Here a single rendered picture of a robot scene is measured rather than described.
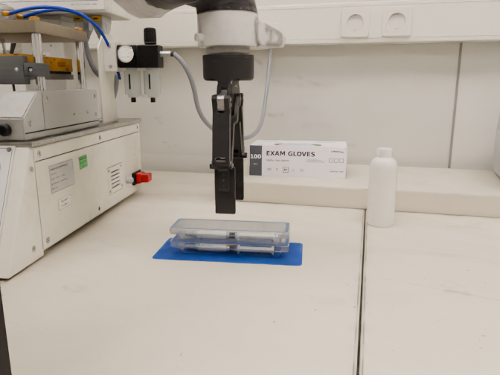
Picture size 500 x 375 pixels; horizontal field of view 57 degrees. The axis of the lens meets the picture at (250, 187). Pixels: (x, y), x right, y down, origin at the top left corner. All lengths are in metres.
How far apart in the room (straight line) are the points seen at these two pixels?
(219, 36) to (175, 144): 0.80
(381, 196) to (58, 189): 0.56
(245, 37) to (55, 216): 0.41
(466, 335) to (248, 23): 0.47
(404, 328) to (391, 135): 0.82
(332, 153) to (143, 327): 0.68
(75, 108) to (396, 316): 0.62
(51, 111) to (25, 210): 0.17
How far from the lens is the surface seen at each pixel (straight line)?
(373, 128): 1.30
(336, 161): 1.09
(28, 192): 0.73
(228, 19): 0.66
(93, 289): 0.65
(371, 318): 0.56
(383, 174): 0.87
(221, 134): 0.64
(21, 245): 0.73
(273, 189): 1.02
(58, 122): 0.82
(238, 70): 0.67
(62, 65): 0.95
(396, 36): 1.25
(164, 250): 0.76
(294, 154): 1.09
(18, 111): 0.75
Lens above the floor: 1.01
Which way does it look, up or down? 13 degrees down
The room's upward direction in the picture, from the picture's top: straight up
